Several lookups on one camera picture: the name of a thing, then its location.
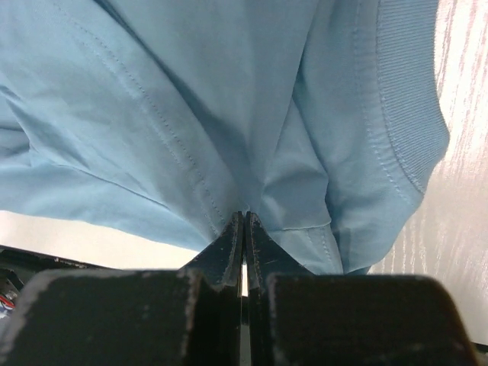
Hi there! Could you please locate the light blue t shirt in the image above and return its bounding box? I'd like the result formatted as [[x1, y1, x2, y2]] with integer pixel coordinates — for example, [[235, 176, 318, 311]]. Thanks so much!
[[1, 1, 449, 274]]

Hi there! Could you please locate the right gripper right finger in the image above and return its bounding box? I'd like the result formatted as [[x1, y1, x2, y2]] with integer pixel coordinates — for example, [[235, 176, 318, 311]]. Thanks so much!
[[245, 213, 477, 365]]

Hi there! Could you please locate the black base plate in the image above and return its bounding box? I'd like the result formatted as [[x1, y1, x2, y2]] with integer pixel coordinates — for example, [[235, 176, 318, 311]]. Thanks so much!
[[1, 246, 101, 313]]

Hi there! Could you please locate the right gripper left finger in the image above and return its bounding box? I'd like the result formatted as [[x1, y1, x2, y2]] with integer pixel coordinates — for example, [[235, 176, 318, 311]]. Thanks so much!
[[1, 213, 244, 365]]

